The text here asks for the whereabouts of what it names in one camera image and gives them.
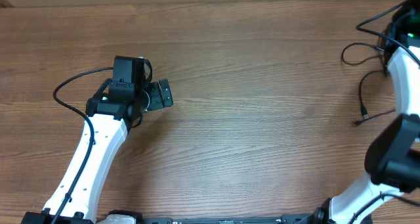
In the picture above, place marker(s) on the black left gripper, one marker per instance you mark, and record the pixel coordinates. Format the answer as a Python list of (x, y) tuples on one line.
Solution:
[(157, 101)]

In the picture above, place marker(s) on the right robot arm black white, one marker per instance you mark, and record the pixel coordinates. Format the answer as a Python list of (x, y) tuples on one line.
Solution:
[(391, 165)]

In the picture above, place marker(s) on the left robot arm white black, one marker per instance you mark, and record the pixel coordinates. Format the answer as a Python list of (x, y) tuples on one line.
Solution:
[(116, 107)]

